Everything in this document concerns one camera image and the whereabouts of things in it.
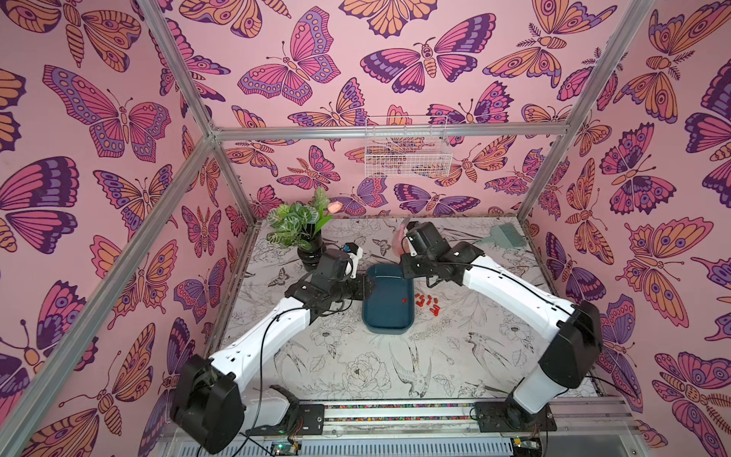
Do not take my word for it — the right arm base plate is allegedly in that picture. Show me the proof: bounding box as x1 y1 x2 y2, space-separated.
473 399 558 433

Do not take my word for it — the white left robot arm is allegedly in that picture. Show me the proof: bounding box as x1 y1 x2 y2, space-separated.
171 243 369 454

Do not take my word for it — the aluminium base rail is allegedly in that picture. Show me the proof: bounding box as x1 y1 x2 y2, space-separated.
153 396 646 457

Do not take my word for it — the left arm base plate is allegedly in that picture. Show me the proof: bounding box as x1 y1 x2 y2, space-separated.
241 398 325 436

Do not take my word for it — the aluminium frame post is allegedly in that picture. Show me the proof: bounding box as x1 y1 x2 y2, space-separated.
517 0 654 222

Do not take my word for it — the teal storage box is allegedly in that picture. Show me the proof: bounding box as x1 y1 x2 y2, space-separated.
362 264 415 335

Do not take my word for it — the black vase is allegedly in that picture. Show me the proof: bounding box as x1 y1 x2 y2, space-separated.
297 232 326 272

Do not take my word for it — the white wire basket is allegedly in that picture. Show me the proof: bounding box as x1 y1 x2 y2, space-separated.
363 124 453 179

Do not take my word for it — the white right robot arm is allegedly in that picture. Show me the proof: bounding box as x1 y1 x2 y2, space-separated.
400 222 603 421

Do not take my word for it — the green artificial plant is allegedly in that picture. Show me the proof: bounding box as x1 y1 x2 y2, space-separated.
267 188 344 249

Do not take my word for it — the pink spray bottle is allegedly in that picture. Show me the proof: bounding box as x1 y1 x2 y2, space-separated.
392 217 410 258

